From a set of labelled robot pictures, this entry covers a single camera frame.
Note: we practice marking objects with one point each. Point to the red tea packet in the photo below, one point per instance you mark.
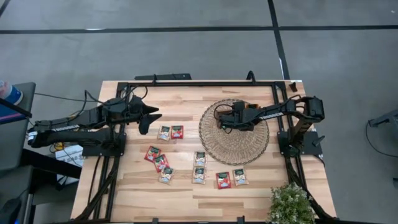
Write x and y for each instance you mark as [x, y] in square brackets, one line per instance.
[152, 154]
[161, 163]
[177, 132]
[223, 180]

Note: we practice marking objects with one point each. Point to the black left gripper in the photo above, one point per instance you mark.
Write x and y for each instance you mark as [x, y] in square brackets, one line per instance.
[133, 110]

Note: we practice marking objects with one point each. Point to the grey metal stand foot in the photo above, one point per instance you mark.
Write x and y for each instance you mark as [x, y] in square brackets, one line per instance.
[388, 119]

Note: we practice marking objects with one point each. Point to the blue flat folder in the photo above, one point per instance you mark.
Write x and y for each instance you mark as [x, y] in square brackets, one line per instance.
[7, 113]

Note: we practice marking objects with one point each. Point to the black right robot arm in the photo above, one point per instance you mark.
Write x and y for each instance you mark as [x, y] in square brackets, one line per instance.
[314, 107]

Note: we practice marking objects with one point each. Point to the black frame bracket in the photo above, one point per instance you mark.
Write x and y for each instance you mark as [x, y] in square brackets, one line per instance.
[155, 221]
[241, 220]

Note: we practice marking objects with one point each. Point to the black clip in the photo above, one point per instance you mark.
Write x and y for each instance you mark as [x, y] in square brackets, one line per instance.
[293, 87]

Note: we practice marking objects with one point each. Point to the black flat bar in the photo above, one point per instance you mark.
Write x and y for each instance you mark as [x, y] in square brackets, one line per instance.
[164, 76]

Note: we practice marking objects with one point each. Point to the black floor beam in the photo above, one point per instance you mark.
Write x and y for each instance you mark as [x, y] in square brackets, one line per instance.
[46, 163]

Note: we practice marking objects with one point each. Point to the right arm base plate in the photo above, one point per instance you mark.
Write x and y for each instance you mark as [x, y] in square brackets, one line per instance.
[311, 141]

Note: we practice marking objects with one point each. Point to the round woven placemat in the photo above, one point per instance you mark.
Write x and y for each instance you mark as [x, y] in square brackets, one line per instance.
[233, 149]

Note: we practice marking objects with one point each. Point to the black metal table frame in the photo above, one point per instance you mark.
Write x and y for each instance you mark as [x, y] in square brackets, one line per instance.
[202, 84]

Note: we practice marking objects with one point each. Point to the black rod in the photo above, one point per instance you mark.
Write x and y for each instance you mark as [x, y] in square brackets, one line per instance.
[18, 108]

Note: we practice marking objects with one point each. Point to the white cardboard box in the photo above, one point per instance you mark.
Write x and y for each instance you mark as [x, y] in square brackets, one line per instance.
[71, 154]

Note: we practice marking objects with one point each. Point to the green white potted plant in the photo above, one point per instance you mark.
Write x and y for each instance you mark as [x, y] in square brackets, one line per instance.
[290, 205]

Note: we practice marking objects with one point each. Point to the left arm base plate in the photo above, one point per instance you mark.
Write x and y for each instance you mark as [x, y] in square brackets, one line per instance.
[102, 152]

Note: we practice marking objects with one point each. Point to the blue white bottle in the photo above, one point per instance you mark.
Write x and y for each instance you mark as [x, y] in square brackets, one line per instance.
[11, 93]

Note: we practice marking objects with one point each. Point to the grey side table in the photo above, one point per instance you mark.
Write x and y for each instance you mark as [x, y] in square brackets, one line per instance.
[15, 149]

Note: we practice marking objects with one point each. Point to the black computer mouse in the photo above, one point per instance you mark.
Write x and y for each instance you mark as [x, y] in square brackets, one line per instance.
[9, 211]

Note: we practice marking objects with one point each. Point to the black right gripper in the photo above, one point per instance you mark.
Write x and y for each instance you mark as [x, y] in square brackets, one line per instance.
[239, 119]

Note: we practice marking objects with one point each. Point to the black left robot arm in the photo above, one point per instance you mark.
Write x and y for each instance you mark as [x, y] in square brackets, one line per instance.
[62, 137]

